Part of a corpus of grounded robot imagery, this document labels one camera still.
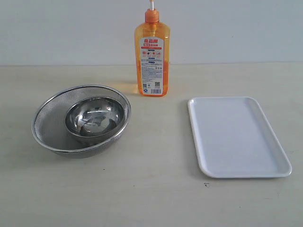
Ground orange dish soap pump bottle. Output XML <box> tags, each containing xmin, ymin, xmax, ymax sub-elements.
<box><xmin>134</xmin><ymin>0</ymin><xmax>170</xmax><ymax>97</ymax></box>

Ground small stainless steel bowl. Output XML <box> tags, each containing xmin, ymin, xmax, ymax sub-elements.
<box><xmin>64</xmin><ymin>96</ymin><xmax>125</xmax><ymax>146</ymax></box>

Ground steel mesh colander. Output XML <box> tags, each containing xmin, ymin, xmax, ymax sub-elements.
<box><xmin>32</xmin><ymin>85</ymin><xmax>131</xmax><ymax>158</ymax></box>

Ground white plastic tray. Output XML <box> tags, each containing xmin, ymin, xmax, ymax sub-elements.
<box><xmin>187</xmin><ymin>96</ymin><xmax>292</xmax><ymax>179</ymax></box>

